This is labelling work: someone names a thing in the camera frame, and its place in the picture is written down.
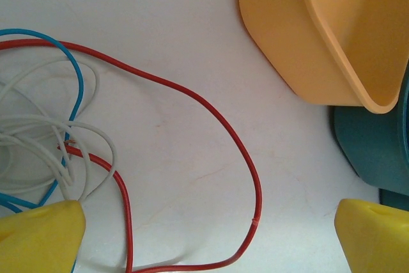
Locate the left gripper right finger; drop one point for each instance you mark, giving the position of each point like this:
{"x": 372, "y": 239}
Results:
{"x": 377, "y": 244}

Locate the orange plastic bin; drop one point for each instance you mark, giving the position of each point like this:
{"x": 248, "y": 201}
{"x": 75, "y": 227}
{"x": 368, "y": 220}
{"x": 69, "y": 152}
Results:
{"x": 287, "y": 30}

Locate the teal plastic bin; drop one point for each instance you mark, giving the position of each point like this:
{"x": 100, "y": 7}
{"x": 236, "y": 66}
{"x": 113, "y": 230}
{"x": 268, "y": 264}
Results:
{"x": 396, "y": 201}
{"x": 370, "y": 145}

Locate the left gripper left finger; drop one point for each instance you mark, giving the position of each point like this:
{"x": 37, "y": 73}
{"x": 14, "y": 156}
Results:
{"x": 38, "y": 241}

